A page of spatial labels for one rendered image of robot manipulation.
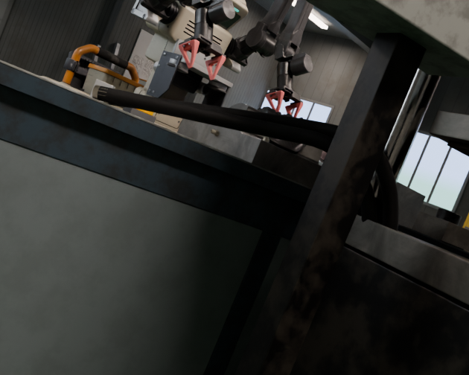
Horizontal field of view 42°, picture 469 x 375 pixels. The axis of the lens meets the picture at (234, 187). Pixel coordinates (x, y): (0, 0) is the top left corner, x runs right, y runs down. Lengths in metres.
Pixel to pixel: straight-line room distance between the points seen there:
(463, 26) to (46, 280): 0.85
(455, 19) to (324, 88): 10.27
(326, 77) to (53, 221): 10.28
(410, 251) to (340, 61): 10.27
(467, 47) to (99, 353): 0.89
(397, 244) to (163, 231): 0.46
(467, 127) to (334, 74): 10.06
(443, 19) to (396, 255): 0.40
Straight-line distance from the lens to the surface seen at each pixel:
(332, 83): 11.20
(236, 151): 1.51
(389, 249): 1.11
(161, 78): 2.10
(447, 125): 1.27
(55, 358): 1.30
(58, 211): 1.19
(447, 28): 0.99
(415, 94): 1.28
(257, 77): 11.79
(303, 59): 2.15
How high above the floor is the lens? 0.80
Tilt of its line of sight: 3 degrees down
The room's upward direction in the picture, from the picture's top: 22 degrees clockwise
